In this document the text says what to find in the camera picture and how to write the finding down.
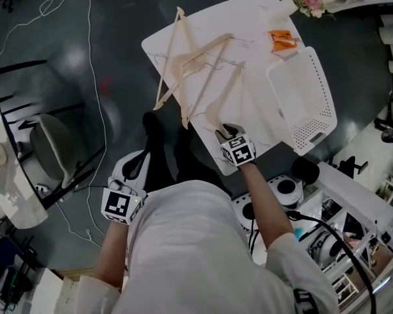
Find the white perforated plastic basket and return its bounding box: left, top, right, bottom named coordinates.
left=266, top=46, right=339, bottom=156

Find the wooden hanger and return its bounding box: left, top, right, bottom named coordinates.
left=152, top=7, right=224, bottom=111
left=188, top=61, right=272, bottom=148
left=150, top=33, right=234, bottom=130

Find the orange packet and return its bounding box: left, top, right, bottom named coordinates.
left=268, top=29, right=299, bottom=54

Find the curved white marble counter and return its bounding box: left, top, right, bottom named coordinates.
left=0, top=64, right=49, bottom=230

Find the black metal frame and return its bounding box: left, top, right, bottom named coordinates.
left=0, top=59, right=107, bottom=209

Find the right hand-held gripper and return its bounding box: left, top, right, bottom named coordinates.
left=215, top=122, right=258, bottom=169

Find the white power strip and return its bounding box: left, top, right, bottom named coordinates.
left=35, top=183, right=52, bottom=198

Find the white vase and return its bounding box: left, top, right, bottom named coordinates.
left=274, top=0, right=299, bottom=22

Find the grey armchair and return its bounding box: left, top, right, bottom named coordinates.
left=18, top=113, right=78, bottom=189

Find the black wheeled equipment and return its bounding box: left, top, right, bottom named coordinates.
left=375, top=118, right=393, bottom=147

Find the person's left forearm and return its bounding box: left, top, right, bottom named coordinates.
left=94, top=222, right=132, bottom=289

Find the white floor cable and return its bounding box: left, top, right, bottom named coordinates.
left=0, top=0, right=107, bottom=248

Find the white round device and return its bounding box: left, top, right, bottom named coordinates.
left=231, top=193, right=261, bottom=238
left=268, top=174, right=305, bottom=207
left=309, top=230, right=345, bottom=270

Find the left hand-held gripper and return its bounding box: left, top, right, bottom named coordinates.
left=100, top=148, right=152, bottom=226

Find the person's white shirt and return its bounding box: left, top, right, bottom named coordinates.
left=75, top=180, right=341, bottom=314

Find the thick black cable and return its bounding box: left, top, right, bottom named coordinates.
left=286, top=209, right=378, bottom=314

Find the person's right forearm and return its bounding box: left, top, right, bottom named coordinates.
left=238, top=162, right=295, bottom=250

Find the white shelf rack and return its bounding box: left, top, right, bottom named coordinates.
left=248, top=160, right=393, bottom=314

